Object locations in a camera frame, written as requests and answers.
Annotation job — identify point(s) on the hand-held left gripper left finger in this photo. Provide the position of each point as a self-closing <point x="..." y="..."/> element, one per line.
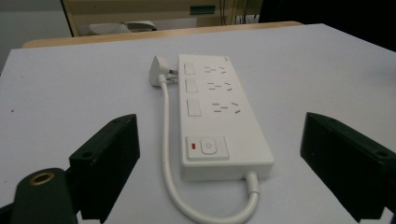
<point x="109" y="161"/>

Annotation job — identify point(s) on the pale yellow cabinet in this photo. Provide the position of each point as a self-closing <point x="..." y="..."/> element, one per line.
<point x="130" y="11"/>

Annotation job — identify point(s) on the white power strip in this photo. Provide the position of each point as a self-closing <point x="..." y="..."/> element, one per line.
<point x="218" y="124"/>

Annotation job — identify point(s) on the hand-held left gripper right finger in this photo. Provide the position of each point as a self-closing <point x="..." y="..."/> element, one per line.
<point x="348" y="165"/>

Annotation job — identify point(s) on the grey chair seat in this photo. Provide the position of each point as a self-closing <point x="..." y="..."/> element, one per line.
<point x="118" y="28"/>

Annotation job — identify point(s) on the white plug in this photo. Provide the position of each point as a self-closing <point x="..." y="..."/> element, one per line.
<point x="157" y="70"/>

